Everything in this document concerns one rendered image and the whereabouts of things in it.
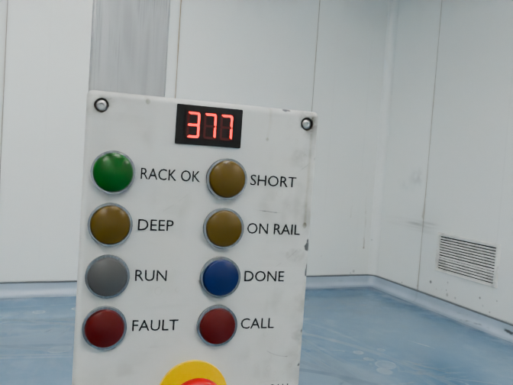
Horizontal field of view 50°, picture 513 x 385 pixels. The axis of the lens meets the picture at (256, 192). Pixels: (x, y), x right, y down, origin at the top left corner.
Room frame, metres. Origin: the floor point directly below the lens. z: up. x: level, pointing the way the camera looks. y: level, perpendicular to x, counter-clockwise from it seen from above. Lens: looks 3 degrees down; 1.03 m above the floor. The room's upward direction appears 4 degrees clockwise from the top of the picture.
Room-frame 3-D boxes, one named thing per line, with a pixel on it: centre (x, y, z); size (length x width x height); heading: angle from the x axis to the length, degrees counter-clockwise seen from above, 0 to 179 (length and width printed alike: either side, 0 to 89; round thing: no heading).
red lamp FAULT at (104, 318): (0.38, 0.10, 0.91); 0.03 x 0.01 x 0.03; 107
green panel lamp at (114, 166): (0.38, 0.10, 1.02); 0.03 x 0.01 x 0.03; 107
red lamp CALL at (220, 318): (0.40, 0.02, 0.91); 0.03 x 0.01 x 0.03; 107
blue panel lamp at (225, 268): (0.40, 0.02, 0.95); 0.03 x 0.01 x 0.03; 107
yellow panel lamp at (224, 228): (0.40, 0.02, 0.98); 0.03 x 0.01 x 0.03; 107
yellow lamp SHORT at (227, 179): (0.40, 0.02, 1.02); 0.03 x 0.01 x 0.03; 107
